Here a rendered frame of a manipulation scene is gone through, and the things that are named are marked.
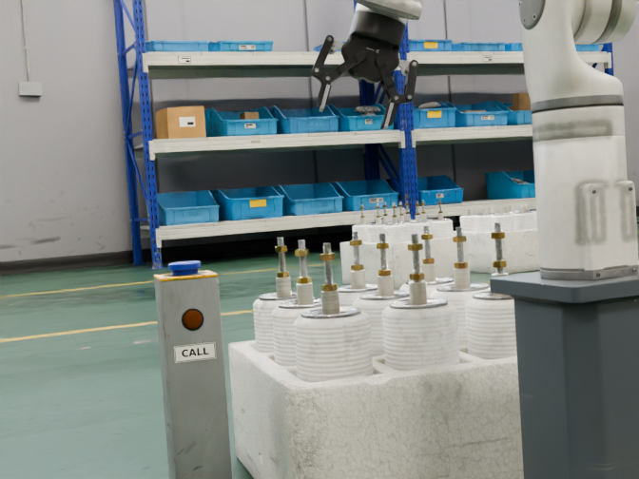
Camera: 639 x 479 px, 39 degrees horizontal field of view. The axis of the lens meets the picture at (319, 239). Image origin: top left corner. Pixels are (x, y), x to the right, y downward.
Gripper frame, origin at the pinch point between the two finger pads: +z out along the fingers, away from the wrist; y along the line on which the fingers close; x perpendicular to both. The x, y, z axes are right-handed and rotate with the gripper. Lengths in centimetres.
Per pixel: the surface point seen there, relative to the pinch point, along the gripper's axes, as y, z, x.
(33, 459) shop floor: 34, 65, -22
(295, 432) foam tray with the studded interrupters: -0.8, 40.2, 24.9
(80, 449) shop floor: 27, 63, -26
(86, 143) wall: 124, 1, -497
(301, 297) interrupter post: 0.8, 26.4, 5.6
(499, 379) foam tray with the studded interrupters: -24.2, 28.8, 19.8
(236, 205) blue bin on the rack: 15, 15, -453
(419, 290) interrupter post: -12.6, 20.9, 14.9
